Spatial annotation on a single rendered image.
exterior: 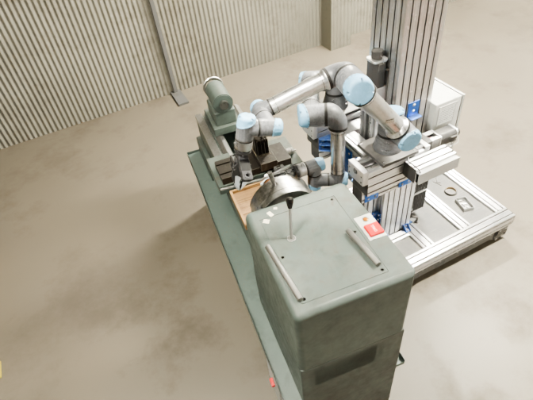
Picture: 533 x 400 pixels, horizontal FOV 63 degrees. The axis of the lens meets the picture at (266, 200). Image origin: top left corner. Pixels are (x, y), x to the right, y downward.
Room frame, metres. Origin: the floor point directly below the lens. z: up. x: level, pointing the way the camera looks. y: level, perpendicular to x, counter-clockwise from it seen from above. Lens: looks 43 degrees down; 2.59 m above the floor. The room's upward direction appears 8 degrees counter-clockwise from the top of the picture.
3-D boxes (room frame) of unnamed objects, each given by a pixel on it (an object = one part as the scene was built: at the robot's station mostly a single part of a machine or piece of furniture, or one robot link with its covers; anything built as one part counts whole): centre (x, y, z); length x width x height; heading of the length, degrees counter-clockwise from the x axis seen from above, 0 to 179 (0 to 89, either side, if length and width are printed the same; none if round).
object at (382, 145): (1.78, -0.66, 1.21); 0.15 x 0.15 x 0.10
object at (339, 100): (2.24, -0.48, 1.21); 0.15 x 0.15 x 0.10
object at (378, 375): (1.15, -0.20, 0.43); 0.60 x 0.48 x 0.86; 15
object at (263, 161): (2.07, -0.02, 1.00); 0.20 x 0.10 x 0.05; 15
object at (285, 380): (1.87, 0.01, 0.53); 2.10 x 0.60 x 0.02; 15
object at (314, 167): (1.81, -0.28, 1.08); 0.11 x 0.08 x 0.09; 105
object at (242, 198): (1.80, -0.01, 0.88); 0.36 x 0.30 x 0.04; 105
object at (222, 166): (2.08, 0.05, 0.95); 0.43 x 0.18 x 0.04; 105
